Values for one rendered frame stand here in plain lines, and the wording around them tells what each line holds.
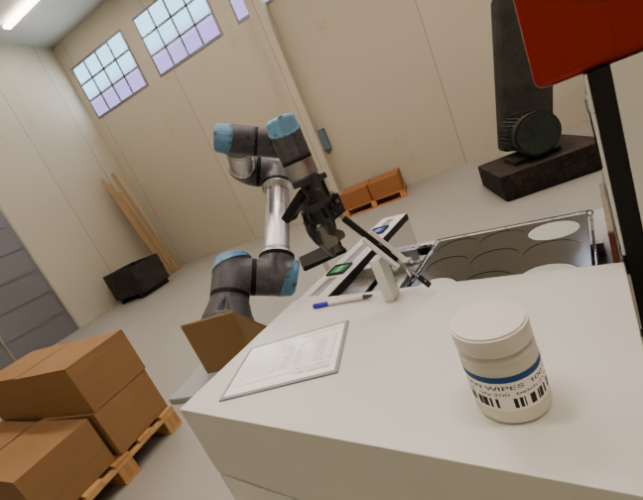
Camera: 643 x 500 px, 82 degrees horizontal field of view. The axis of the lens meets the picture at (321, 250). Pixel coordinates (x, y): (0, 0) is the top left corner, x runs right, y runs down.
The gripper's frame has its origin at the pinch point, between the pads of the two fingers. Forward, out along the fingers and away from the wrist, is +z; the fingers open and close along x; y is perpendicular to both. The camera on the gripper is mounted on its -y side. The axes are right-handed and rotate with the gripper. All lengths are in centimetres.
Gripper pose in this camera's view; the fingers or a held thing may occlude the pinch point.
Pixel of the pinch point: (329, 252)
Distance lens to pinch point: 96.3
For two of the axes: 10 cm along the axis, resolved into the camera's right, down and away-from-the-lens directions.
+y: 7.7, -1.7, -6.2
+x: 5.1, -4.3, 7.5
